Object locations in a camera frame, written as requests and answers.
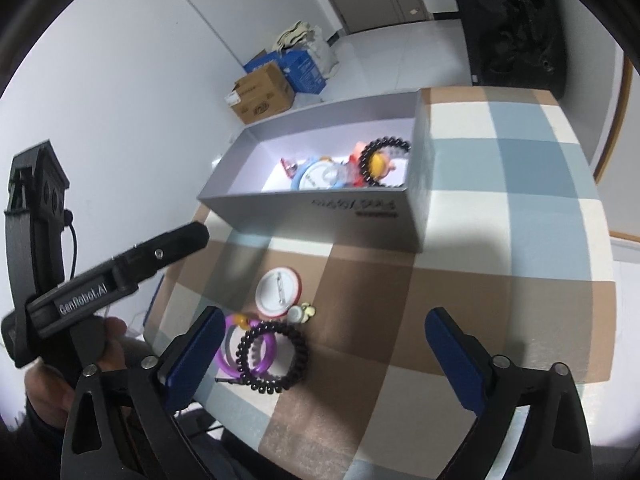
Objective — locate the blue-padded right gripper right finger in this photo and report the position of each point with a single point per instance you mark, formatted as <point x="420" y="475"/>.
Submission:
<point x="471" y="371"/>

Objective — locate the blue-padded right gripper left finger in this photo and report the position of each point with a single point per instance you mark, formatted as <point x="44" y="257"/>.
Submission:
<point x="168" y="382"/>

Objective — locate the white red-rimmed button badge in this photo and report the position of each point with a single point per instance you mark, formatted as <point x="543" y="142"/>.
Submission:
<point x="277" y="291"/>

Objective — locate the small gold white charm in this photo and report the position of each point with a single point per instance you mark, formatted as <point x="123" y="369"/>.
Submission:
<point x="300" y="313"/>

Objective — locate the red frilled small badge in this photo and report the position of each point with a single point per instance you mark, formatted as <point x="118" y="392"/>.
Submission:
<point x="290" y="167"/>

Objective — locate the pink figurine keychain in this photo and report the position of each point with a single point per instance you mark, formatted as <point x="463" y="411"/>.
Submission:
<point x="377" y="167"/>

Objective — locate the blue-rimmed white button badge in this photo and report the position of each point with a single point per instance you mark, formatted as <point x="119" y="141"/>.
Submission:
<point x="317" y="174"/>

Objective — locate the person's left hand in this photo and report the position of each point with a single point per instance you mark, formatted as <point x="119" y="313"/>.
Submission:
<point x="51" y="396"/>

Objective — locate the checkered brown blue mat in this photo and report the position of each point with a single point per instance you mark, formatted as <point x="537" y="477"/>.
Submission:
<point x="516" y="248"/>

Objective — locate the grey open cardboard box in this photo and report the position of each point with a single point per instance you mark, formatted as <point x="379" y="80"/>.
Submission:
<point x="249" y="189"/>

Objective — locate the brown cardboard box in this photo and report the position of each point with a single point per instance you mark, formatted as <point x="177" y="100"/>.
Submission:
<point x="261" y="94"/>

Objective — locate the blue cardboard box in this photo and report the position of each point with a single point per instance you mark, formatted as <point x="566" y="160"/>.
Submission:
<point x="297" y="66"/>

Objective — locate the black large bag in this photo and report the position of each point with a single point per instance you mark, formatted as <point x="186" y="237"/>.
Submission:
<point x="515" y="43"/>

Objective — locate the white bag with cloth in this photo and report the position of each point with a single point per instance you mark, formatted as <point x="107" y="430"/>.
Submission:
<point x="304" y="36"/>

